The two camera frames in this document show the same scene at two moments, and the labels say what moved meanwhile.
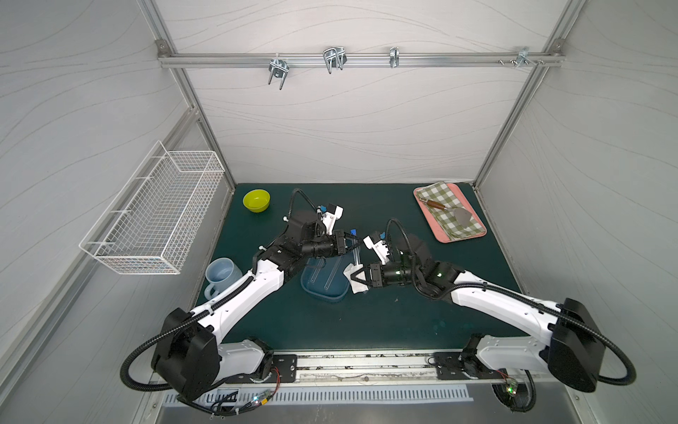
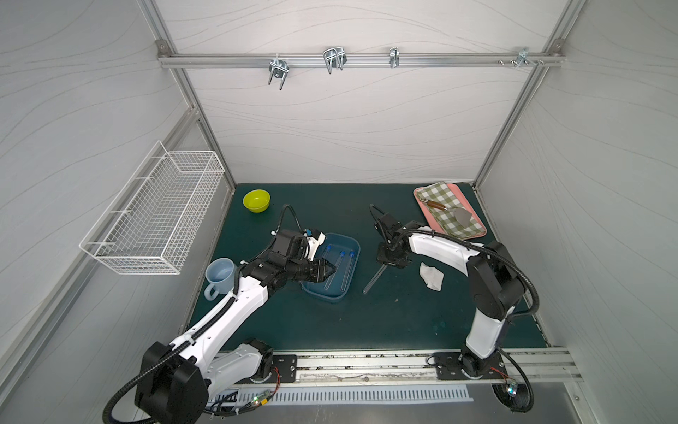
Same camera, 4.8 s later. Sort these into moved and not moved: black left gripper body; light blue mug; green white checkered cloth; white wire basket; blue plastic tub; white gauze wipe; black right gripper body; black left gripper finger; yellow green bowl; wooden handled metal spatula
Moved: white gauze wipe; black left gripper finger; black left gripper body; black right gripper body
Not moved: wooden handled metal spatula; blue plastic tub; green white checkered cloth; white wire basket; light blue mug; yellow green bowl
